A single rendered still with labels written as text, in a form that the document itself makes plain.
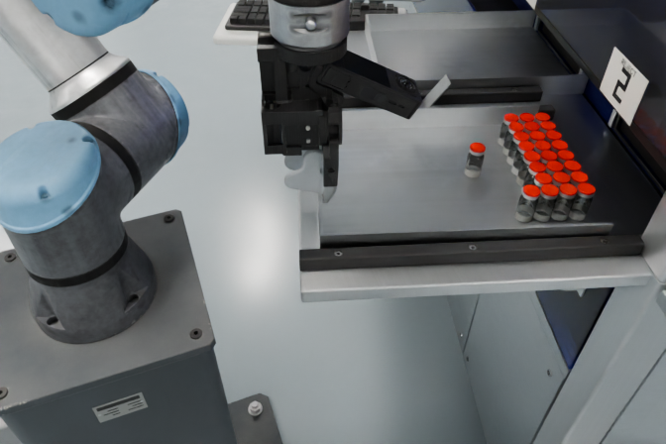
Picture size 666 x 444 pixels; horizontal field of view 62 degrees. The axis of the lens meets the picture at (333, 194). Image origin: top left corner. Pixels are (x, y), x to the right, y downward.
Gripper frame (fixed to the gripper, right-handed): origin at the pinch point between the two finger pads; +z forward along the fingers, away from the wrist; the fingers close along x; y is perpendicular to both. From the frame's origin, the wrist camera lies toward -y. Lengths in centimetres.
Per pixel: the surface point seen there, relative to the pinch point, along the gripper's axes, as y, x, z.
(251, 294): 21, -60, 93
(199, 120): 48, -158, 94
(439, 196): -14.5, -3.6, 4.6
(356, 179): -3.9, -7.7, 4.6
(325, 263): 1.1, 8.0, 3.5
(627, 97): -35.7, -5.1, -8.9
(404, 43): -17, -48, 5
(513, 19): -40, -54, 3
